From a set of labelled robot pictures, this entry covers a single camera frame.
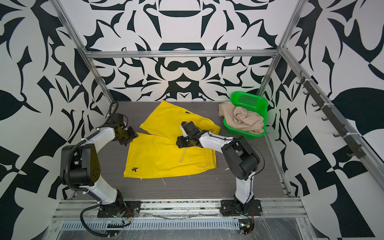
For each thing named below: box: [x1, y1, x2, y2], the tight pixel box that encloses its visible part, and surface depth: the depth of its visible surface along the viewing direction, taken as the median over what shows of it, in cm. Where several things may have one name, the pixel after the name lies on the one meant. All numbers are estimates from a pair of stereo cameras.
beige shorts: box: [218, 101, 264, 135], surface depth 99 cm
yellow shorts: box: [124, 100, 221, 179], surface depth 93 cm
